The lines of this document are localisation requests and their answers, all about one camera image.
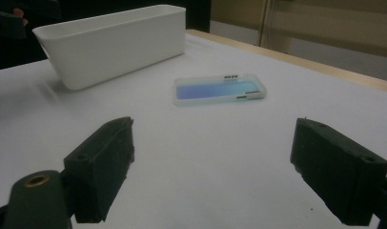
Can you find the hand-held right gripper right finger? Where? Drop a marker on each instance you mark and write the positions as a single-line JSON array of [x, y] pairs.
[[337, 171]]

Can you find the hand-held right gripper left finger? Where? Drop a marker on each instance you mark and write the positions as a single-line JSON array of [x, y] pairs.
[[99, 165]]

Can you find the white plastic bin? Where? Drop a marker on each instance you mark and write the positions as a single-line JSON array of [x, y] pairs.
[[118, 54]]

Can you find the iridescent translucent phone case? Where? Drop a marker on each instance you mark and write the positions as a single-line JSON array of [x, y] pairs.
[[213, 90]]

